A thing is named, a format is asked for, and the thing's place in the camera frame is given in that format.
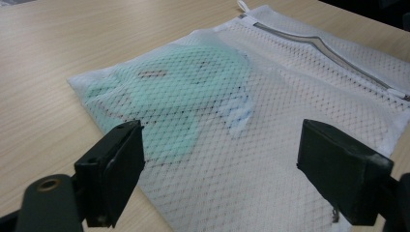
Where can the mint green garment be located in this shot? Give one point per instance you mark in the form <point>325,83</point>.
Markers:
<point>170,96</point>

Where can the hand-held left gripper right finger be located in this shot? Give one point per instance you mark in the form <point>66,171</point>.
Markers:
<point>341,170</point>

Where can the white mesh laundry bag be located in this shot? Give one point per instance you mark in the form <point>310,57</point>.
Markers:
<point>257,129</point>

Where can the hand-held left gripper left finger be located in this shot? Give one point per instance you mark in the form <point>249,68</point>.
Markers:
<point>111,174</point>

